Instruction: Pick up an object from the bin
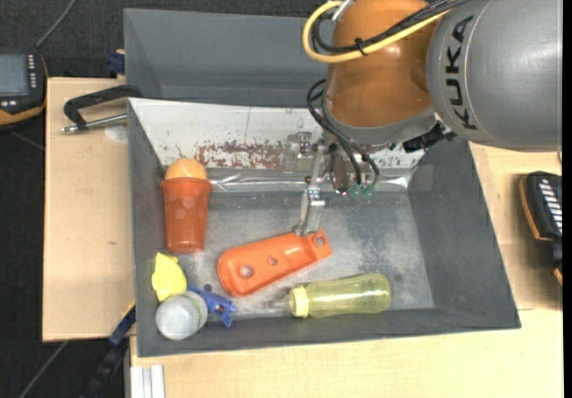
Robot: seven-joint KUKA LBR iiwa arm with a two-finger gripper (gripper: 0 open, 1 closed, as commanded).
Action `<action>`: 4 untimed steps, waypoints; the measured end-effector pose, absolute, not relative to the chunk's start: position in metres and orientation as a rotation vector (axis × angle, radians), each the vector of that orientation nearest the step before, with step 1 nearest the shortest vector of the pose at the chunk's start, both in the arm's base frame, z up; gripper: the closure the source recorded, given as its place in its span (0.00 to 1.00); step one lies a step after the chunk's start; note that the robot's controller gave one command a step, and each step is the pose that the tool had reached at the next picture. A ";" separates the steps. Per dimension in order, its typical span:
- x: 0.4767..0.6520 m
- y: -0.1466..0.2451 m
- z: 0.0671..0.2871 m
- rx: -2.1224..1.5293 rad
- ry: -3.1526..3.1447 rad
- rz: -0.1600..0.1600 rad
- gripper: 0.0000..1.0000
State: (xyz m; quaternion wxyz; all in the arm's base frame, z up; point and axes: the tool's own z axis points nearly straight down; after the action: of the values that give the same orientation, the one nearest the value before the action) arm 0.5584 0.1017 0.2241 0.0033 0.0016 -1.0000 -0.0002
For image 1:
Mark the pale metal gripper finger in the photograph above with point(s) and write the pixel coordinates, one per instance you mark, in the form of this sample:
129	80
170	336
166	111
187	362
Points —
305	213
317	215

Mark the orange plastic bottle with holes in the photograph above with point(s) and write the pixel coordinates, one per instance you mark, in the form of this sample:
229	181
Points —
268	262

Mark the grey metal bin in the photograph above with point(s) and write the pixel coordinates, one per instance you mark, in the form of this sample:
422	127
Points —
384	231

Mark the clear yellow plastic bottle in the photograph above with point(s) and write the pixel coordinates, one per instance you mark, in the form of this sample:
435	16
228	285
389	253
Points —
348	295

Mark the orange dotted plastic cup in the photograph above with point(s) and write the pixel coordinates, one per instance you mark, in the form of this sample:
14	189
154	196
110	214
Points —
185	217

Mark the orange-yellow ball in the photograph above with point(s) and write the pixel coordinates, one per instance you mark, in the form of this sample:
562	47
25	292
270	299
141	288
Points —
185	169

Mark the yellow crumpled cloth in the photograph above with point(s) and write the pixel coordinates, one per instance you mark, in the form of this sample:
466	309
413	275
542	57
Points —
167	275

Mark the white spray bottle blue trigger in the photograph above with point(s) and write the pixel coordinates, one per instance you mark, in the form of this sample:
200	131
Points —
181	315

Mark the pale brown flat board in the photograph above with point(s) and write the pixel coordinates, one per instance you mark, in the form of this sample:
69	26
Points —
85	208

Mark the black cylinder on white bracket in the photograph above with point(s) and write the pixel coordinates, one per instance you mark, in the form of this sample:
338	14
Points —
424	140

